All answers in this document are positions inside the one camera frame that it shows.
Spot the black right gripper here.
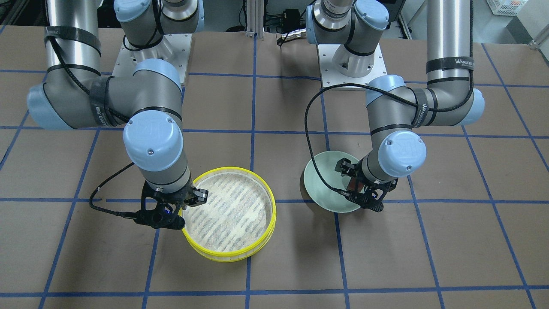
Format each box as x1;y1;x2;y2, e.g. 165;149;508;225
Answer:
144;174;208;211

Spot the light green plate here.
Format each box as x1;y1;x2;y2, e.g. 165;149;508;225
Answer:
303;151;359;213

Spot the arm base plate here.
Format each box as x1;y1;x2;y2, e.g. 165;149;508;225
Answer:
112;33;193;86
317;44;387;88

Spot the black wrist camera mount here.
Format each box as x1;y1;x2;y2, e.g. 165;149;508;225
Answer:
335;189;388;212

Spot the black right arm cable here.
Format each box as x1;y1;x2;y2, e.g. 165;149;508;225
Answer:
89;162;142;221

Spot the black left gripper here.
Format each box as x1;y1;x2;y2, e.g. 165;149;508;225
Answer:
335;158;397;192

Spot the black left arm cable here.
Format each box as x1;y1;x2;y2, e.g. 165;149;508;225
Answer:
305;0;475;198

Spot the aluminium frame post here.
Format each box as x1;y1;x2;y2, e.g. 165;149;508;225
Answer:
245;0;265;40

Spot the brown bun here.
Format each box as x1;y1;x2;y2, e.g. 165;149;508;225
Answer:
346;178;359;191

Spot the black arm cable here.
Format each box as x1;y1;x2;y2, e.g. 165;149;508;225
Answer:
305;0;475;198
89;162;142;221

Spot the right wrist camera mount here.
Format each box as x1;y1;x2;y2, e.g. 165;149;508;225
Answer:
133;187;185;230

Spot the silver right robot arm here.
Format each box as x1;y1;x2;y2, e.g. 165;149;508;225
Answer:
26;0;207;207

